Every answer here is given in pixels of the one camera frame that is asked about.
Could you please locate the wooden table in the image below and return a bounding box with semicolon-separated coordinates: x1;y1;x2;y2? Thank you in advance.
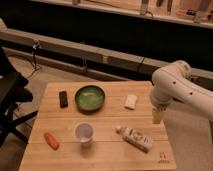
19;81;176;171

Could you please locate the green ceramic bowl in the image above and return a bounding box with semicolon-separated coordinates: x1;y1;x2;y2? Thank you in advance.
75;85;105;112

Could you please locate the black rectangular block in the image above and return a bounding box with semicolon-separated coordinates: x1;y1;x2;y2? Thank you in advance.
59;91;68;108

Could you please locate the white lying bottle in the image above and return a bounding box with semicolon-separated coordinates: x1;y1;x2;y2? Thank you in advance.
115;126;153;153

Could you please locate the orange carrot toy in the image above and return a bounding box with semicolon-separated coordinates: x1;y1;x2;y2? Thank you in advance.
44;133;60;150

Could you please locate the black chair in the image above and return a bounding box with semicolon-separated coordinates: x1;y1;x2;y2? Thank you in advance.
0;46;37;147

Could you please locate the clear plastic cup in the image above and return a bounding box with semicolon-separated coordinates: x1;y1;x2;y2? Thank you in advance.
75;123;94;147

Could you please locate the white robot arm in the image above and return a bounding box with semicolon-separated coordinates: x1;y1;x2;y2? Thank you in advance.
150;60;213;132

